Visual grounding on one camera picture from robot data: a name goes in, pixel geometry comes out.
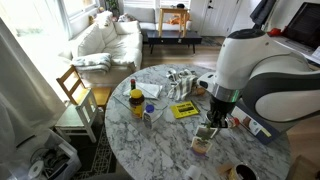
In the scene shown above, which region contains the amber glass jar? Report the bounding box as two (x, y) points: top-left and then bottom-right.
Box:
(194, 87), (206, 95)

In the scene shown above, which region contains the grey blanket on sofa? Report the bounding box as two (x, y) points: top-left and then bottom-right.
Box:
(71, 53), (111, 72)

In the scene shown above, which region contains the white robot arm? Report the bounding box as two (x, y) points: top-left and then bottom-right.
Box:
(197, 29), (320, 128)

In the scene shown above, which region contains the storage bin with clutter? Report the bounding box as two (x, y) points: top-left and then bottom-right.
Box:
(6, 129), (81, 180)

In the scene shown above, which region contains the laptop computer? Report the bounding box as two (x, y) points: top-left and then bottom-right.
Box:
(267, 2), (320, 64)

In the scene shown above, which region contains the yellow black card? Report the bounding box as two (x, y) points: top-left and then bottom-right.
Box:
(170, 101), (199, 119)

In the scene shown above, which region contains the navy blue book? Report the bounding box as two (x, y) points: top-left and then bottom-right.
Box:
(231, 100), (281, 145)

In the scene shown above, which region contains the wooden block near tape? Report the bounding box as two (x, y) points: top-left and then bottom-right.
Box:
(216, 163), (233, 175)

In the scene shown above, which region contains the wooden chair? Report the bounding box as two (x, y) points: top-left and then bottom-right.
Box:
(56, 65), (111, 111)

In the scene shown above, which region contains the white sofa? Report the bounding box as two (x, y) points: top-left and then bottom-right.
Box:
(59, 11), (143, 87)

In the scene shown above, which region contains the yellow lid supplement jar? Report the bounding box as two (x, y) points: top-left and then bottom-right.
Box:
(129, 89), (144, 118)

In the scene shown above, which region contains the wooden side table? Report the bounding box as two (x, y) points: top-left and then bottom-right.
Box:
(158, 7), (188, 37)

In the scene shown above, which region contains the striped dish towel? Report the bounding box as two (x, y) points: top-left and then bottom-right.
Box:
(166, 69), (198, 100)

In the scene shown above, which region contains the blue cap bottle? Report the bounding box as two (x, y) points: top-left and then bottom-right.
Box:
(143, 104), (154, 129)

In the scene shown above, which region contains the white folded napkin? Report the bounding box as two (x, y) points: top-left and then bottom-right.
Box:
(136, 82), (163, 99)

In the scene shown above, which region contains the red cap spice bottle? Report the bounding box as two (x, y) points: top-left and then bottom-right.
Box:
(226, 117), (240, 128)

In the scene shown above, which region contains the white step stool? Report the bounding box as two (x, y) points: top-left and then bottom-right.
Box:
(55, 89), (99, 143)

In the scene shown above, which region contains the green sauce bottle red cap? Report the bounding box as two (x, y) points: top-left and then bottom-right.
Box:
(130, 79), (136, 90)

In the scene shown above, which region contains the dark coffee table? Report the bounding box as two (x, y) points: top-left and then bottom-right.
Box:
(147, 30), (202, 53)

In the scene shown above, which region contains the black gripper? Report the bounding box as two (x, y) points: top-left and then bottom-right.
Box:
(207, 96), (235, 128)

